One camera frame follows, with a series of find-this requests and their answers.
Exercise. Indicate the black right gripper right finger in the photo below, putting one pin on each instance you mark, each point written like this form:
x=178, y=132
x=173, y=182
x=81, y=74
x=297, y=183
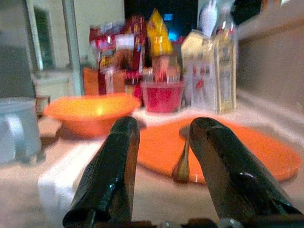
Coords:
x=228, y=171

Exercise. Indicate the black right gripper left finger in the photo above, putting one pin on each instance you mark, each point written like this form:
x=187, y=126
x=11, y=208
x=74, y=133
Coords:
x=111, y=166

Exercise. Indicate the metal spoon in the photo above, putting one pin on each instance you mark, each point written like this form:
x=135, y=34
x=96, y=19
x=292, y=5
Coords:
x=181, y=167

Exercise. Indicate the white folded napkin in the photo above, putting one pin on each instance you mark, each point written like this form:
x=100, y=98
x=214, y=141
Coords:
x=59, y=171

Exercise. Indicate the orange plate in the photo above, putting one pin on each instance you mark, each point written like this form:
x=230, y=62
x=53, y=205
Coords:
x=161, y=147

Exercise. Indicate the orange bowl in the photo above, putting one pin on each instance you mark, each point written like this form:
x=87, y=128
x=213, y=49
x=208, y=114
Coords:
x=95, y=109

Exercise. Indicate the red plastic cup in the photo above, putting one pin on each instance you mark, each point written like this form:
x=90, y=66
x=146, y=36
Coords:
x=161, y=97

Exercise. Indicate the white beige food bag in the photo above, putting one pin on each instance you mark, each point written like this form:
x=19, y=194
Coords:
x=213, y=71

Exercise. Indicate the light blue plastic mug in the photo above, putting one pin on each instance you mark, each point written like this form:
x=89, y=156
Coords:
x=21, y=111

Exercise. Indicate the red white snack package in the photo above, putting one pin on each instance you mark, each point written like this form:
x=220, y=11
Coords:
x=104, y=54

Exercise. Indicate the pink packets in cup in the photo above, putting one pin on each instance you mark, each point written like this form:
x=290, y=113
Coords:
x=166, y=67

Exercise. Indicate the dark red snack box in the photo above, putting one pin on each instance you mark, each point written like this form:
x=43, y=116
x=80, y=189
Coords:
x=137, y=40

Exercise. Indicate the yellow snack bag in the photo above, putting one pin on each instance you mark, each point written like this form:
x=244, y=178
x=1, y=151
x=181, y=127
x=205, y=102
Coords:
x=158, y=35

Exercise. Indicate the white plastic bottle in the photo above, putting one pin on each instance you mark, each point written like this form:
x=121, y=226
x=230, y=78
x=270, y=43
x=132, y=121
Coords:
x=209, y=19

